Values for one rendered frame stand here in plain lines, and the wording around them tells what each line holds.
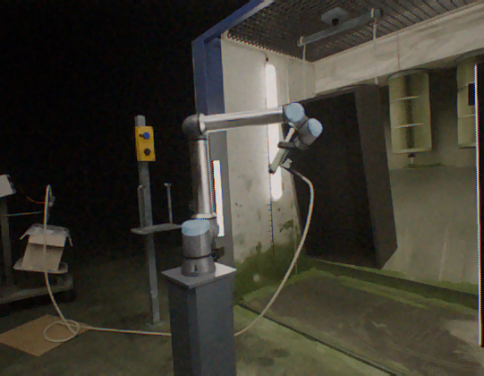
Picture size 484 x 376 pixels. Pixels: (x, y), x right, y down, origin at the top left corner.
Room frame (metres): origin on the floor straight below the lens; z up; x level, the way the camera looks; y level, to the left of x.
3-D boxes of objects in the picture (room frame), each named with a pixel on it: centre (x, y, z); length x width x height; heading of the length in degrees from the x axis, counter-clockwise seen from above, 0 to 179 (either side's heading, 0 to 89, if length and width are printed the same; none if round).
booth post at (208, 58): (2.68, 0.23, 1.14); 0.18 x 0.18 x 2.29; 40
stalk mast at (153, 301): (2.43, 0.75, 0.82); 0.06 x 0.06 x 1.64; 40
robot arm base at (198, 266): (1.68, 0.26, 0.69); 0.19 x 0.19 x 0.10
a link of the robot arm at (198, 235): (1.69, 0.26, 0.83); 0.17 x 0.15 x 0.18; 170
